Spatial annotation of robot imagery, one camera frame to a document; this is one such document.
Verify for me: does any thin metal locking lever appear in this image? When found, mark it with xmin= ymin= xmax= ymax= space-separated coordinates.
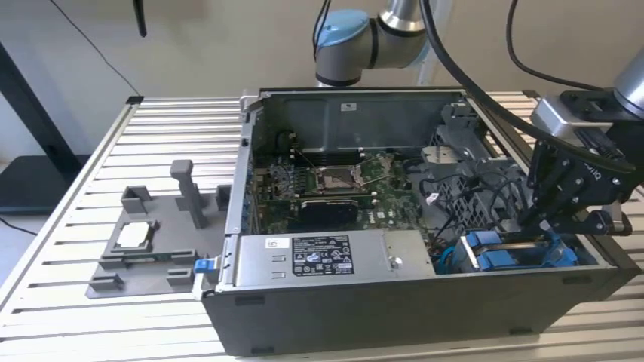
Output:
xmin=295 ymin=148 xmax=319 ymax=170

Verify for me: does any long black wire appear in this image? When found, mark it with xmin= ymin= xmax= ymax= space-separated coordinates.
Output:
xmin=435 ymin=171 xmax=531 ymax=238

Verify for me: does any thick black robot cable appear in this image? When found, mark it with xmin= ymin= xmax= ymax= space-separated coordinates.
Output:
xmin=416 ymin=0 xmax=638 ymax=174

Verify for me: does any black camera cable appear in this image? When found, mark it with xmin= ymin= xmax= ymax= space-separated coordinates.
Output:
xmin=507 ymin=0 xmax=606 ymax=93

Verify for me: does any blue case latch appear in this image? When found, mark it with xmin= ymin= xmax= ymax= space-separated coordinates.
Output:
xmin=192 ymin=256 xmax=218 ymax=275

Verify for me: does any black camera bracket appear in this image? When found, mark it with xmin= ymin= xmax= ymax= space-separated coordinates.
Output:
xmin=560 ymin=90 xmax=626 ymax=126

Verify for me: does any grey power supply unit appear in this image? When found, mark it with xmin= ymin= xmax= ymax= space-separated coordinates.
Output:
xmin=234 ymin=229 xmax=438 ymax=288

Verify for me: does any grey parts rack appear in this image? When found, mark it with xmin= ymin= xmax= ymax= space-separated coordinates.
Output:
xmin=84 ymin=159 xmax=232 ymax=301

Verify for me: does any black wire white connector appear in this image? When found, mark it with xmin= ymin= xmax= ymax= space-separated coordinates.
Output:
xmin=418 ymin=176 xmax=444 ymax=207

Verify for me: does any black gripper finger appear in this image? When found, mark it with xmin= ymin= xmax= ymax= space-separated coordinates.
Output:
xmin=518 ymin=139 xmax=588 ymax=243
xmin=540 ymin=208 xmax=634 ymax=236

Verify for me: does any metal socket cover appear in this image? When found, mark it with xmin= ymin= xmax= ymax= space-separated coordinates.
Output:
xmin=359 ymin=155 xmax=395 ymax=183

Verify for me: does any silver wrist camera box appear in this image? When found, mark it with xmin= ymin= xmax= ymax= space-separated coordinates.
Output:
xmin=530 ymin=96 xmax=614 ymax=139

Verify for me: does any black floor cable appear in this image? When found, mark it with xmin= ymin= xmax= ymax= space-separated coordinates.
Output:
xmin=0 ymin=217 xmax=39 ymax=237

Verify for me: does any green motherboard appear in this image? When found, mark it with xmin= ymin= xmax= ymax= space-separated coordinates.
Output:
xmin=251 ymin=146 xmax=434 ymax=235

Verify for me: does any black monitor stand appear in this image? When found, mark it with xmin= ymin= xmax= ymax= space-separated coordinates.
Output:
xmin=0 ymin=41 xmax=91 ymax=216

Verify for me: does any blue bay latch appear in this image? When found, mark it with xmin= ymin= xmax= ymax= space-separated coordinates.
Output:
xmin=550 ymin=233 xmax=580 ymax=269

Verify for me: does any black hanging antenna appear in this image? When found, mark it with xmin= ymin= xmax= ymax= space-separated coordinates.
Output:
xmin=132 ymin=0 xmax=150 ymax=38

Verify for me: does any grey metal disk bay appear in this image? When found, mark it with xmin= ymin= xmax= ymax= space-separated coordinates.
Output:
xmin=408 ymin=124 xmax=580 ymax=275

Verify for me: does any thin black wall cable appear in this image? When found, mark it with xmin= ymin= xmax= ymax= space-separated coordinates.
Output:
xmin=50 ymin=0 xmax=140 ymax=98

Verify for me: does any blue data cable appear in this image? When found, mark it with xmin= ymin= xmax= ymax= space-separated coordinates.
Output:
xmin=434 ymin=244 xmax=459 ymax=273

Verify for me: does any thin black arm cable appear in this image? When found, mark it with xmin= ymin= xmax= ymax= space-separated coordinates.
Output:
xmin=312 ymin=0 xmax=335 ymax=40

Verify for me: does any black open PC case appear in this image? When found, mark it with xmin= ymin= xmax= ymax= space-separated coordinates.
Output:
xmin=200 ymin=85 xmax=643 ymax=357

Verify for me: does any silver CPU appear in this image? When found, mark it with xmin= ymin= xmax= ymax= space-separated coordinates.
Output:
xmin=116 ymin=222 xmax=154 ymax=248

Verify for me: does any green RAM stick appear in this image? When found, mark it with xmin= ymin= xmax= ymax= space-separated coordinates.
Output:
xmin=123 ymin=255 xmax=178 ymax=264

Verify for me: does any CPU socket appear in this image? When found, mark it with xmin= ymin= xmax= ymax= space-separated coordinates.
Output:
xmin=314 ymin=164 xmax=371 ymax=197

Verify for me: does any hard disk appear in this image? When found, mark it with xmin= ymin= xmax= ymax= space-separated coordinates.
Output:
xmin=460 ymin=230 xmax=566 ymax=258
xmin=474 ymin=250 xmax=511 ymax=272

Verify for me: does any white upright pole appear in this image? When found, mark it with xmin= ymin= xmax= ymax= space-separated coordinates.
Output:
xmin=416 ymin=0 xmax=454 ymax=87

